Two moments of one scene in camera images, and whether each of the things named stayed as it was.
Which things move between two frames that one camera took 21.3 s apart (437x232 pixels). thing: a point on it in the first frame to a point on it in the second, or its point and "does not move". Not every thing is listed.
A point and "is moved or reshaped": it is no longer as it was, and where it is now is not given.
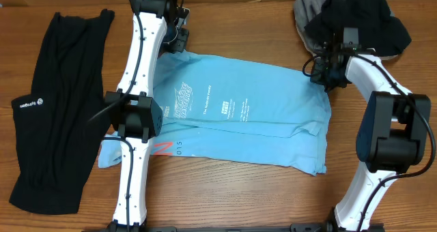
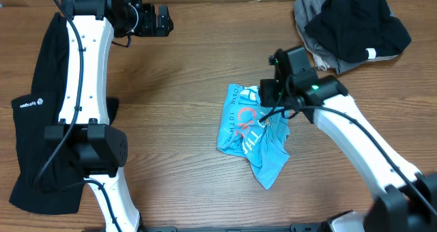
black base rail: [239, 228] does not move
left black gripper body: [176, 39] to [146, 21]
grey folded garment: [308, 4] does not move
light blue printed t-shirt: [238, 110] is moved or reshaped
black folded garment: [377, 31] does not move
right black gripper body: [323, 75] to [267, 93]
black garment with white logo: [57, 145] does not move
